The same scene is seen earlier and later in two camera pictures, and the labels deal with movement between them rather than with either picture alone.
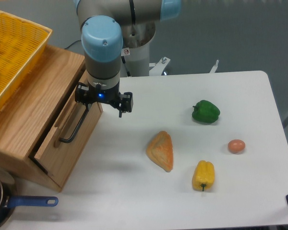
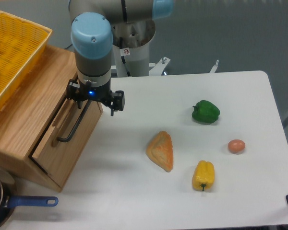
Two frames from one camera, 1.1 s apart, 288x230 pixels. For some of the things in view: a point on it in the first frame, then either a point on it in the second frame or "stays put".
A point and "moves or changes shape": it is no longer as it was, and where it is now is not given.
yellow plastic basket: [19, 43] stays put
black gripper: [112, 95] to [102, 93]
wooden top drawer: [58, 153] moves or changes shape
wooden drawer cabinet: [40, 132] stays put
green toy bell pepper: [205, 111] stays put
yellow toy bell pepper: [203, 176] stays put
